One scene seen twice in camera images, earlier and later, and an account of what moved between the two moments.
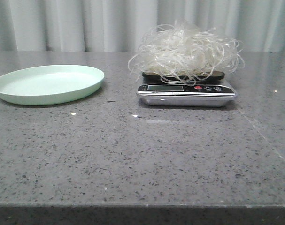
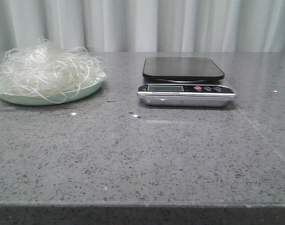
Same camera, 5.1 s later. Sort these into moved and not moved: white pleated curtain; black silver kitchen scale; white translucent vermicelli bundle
Moved: white translucent vermicelli bundle
Not moved: black silver kitchen scale; white pleated curtain
